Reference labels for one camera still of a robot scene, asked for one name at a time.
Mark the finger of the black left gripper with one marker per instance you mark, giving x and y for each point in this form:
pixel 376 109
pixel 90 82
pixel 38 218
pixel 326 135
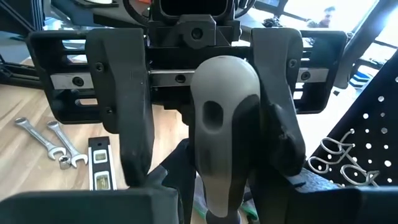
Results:
pixel 276 62
pixel 124 93

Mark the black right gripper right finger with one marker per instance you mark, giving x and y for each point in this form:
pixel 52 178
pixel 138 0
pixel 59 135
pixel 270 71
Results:
pixel 326 208

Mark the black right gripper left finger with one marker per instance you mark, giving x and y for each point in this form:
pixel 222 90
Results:
pixel 93 208

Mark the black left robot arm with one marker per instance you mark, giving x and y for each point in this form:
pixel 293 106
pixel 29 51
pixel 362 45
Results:
pixel 102 14

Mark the chrome socket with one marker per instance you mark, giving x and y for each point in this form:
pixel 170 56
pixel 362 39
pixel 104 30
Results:
pixel 64 162

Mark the person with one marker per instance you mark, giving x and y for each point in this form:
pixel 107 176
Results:
pixel 325 20

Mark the black metal pegboard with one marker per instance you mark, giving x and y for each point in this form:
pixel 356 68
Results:
pixel 391 87

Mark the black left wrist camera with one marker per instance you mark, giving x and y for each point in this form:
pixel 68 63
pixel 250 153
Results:
pixel 192 6

